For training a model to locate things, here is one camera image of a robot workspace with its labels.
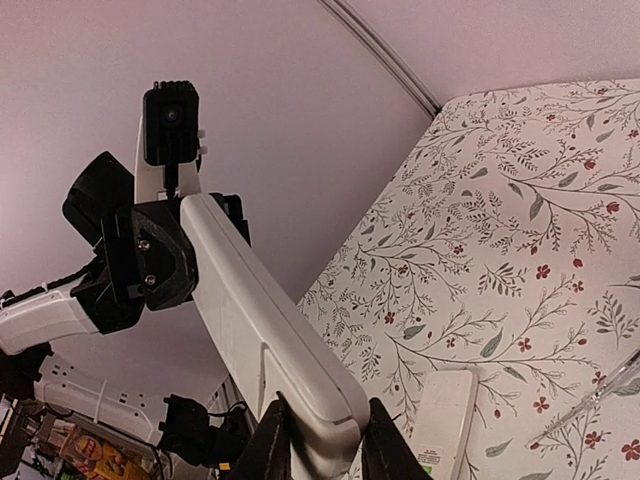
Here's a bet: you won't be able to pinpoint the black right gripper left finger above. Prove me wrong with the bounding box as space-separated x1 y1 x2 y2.
229 392 291 480

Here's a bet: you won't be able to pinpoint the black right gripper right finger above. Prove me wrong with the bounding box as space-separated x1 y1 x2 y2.
361 398 432 480

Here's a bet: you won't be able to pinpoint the white remote with QR label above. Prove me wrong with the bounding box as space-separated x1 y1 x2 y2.
410 370 478 480

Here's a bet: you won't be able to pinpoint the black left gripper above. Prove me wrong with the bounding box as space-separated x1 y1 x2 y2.
94 202 198 333

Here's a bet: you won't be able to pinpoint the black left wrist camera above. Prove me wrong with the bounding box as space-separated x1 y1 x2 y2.
142 80 200 166

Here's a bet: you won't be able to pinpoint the cluttered background items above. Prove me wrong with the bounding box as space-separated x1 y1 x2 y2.
1 395 174 479

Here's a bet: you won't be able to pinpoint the white remote control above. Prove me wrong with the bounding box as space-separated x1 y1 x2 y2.
180 194 370 479

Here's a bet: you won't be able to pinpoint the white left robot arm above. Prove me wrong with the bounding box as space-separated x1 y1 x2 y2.
1 153 250 467

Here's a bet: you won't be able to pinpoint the clear plastic screwdriver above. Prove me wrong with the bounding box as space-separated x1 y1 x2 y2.
526 350 639 449

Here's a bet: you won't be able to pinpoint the aluminium back left frame post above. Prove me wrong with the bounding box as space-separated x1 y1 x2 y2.
317 0 441 120

